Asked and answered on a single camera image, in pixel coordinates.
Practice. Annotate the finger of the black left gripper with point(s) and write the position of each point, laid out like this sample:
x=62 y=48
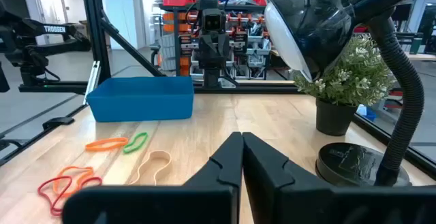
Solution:
x=206 y=45
x=223 y=44

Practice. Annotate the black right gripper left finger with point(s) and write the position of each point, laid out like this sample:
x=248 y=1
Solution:
x=218 y=183

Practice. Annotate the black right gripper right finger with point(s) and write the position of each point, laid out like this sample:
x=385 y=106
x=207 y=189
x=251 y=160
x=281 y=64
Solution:
x=272 y=190

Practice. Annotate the beige rubber band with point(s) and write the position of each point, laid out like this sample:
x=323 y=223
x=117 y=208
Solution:
x=160 y=152

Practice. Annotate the green rubber band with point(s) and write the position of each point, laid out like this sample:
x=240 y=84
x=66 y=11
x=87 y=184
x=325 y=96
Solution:
x=124 y=150

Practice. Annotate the orange rubber band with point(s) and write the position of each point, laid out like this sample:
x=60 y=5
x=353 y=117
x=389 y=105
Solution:
x=86 y=146
x=68 y=168

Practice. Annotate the red rubber band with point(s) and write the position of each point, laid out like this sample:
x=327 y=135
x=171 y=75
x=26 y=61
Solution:
x=39 y=190

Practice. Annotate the blue plastic bin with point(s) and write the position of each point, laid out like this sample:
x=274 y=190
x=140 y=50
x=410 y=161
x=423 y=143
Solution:
x=143 y=98

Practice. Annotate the shelf rack with parts bins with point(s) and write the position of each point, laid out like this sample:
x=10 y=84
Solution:
x=253 y=47

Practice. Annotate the black gooseneck desk lamp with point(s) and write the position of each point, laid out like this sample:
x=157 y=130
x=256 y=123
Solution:
x=313 y=19

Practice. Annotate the artificial plant in black pot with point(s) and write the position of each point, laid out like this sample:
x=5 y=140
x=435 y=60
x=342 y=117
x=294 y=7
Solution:
x=335 y=118

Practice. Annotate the blue storage tote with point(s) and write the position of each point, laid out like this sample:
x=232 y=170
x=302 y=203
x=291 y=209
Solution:
x=369 y=115

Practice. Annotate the black table clamp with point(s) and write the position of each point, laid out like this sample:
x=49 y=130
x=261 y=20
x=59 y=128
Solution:
x=58 y=122

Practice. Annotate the wooden desk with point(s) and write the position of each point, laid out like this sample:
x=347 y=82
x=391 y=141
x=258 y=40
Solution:
x=422 y=56

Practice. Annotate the black aluminium table frame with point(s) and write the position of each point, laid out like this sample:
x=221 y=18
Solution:
x=95 y=30

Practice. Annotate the silver aluminium bracket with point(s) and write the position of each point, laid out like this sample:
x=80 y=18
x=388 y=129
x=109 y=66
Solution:
x=92 y=81

